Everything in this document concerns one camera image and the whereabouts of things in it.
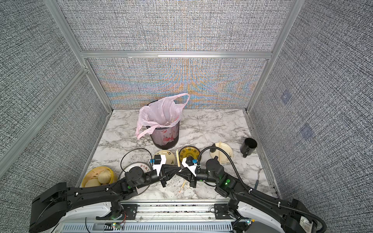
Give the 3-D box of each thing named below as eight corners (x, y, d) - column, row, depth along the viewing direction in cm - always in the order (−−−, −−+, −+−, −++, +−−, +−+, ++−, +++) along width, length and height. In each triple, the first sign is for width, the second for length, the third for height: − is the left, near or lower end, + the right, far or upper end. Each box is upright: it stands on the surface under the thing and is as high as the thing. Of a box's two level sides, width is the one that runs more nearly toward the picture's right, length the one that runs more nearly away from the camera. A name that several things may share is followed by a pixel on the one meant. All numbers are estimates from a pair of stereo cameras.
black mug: (242, 158, 94) (247, 151, 87) (239, 145, 101) (243, 138, 93) (254, 158, 94) (260, 151, 87) (250, 145, 101) (255, 138, 93)
